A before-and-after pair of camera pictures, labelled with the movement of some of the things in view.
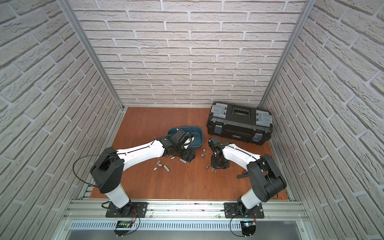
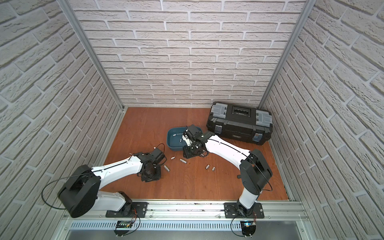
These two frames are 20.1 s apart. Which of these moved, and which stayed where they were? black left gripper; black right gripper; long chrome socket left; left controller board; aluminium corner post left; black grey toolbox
Moved: black right gripper; black left gripper
Stayed: aluminium corner post left; black grey toolbox; long chrome socket left; left controller board
